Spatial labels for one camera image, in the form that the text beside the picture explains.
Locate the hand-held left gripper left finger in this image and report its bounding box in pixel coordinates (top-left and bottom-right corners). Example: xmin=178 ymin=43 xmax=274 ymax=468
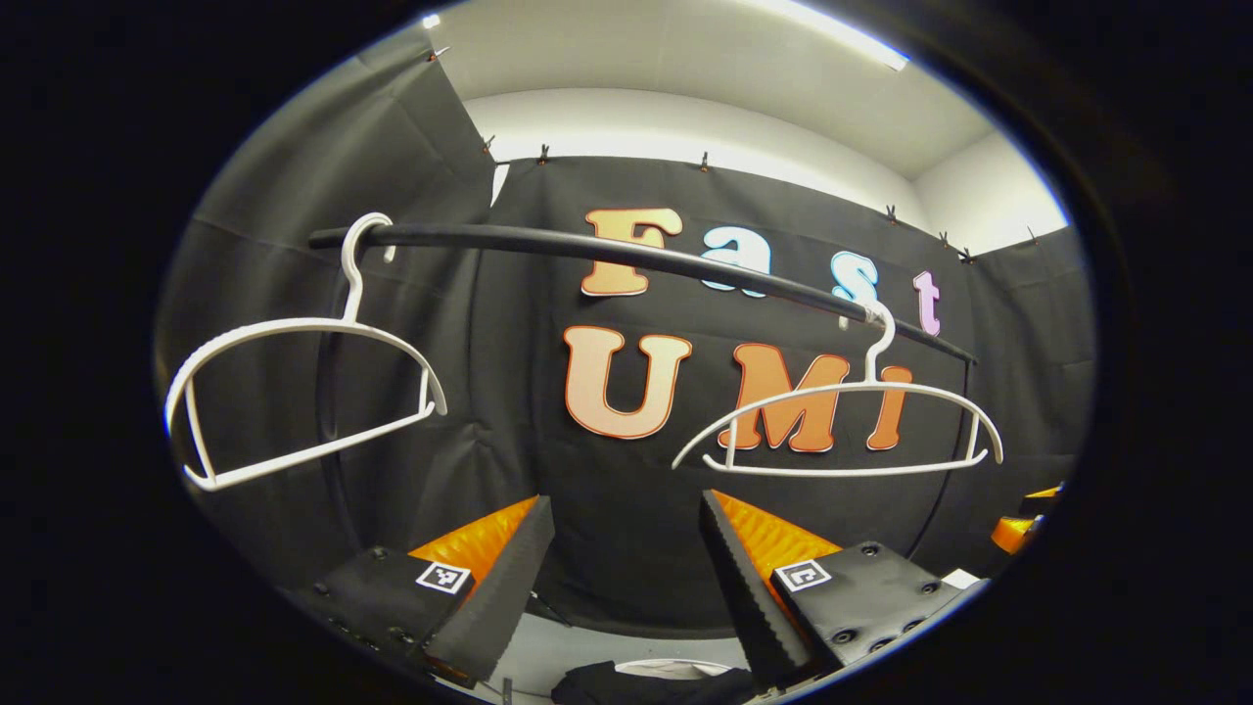
xmin=294 ymin=494 xmax=556 ymax=686

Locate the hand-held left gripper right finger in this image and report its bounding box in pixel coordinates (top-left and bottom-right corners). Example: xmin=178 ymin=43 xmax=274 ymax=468
xmin=697 ymin=490 xmax=965 ymax=691

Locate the black knit jacket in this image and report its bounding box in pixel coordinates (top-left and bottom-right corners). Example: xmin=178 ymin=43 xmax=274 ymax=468
xmin=551 ymin=661 xmax=760 ymax=705

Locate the white empty clothes hanger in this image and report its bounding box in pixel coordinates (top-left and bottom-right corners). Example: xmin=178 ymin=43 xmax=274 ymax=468
xmin=164 ymin=212 xmax=449 ymax=493

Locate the black clothes rack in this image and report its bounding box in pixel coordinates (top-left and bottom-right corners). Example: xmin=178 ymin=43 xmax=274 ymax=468
xmin=308 ymin=222 xmax=980 ymax=549

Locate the black backdrop cloth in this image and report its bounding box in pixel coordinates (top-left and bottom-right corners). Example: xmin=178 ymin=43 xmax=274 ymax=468
xmin=157 ymin=29 xmax=1095 ymax=637

